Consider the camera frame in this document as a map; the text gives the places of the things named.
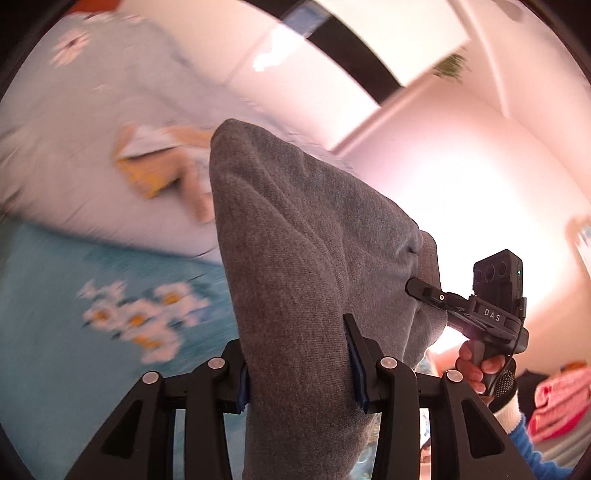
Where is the blue sleeve forearm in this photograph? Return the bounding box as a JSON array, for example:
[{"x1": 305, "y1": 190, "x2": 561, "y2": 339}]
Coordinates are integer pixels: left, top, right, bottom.
[{"x1": 489, "y1": 357, "x2": 574, "y2": 480}]

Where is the black tracking camera box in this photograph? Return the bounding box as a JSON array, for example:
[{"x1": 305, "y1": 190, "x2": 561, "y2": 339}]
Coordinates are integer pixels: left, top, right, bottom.
[{"x1": 473, "y1": 249, "x2": 527, "y2": 320}]

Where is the light blue floral duvet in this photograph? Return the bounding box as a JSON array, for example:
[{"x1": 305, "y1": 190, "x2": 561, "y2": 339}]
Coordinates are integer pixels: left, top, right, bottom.
[{"x1": 0, "y1": 11, "x2": 352, "y2": 266}]

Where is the right hand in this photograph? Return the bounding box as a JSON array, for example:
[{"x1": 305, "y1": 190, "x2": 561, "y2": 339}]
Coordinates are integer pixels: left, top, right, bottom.
[{"x1": 455, "y1": 341, "x2": 506, "y2": 405}]

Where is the teal floral blanket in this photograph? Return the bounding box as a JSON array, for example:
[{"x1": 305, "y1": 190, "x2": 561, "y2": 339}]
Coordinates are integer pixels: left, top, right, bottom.
[{"x1": 1, "y1": 217, "x2": 238, "y2": 479}]

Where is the orange wooden headboard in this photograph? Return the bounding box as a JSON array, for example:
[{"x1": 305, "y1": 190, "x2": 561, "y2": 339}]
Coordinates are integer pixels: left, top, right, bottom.
[{"x1": 68, "y1": 0, "x2": 121, "y2": 14}]

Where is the red pink folded cloth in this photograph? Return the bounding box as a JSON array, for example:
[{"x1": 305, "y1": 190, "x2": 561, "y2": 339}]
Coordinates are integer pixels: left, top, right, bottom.
[{"x1": 527, "y1": 362, "x2": 590, "y2": 443}]

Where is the grey sweater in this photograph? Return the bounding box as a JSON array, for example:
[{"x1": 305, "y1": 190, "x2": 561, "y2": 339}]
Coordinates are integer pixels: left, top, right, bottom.
[{"x1": 209, "y1": 119, "x2": 447, "y2": 479}]

